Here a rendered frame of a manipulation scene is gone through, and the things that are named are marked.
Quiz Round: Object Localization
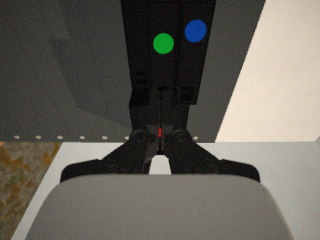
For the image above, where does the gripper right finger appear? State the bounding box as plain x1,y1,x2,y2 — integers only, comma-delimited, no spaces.
161,89,261,183

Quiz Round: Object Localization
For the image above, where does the dark grey server rack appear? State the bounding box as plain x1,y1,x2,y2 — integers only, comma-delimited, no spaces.
0,0,266,155

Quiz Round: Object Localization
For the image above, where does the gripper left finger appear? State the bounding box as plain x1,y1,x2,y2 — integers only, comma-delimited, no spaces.
60,89,159,183

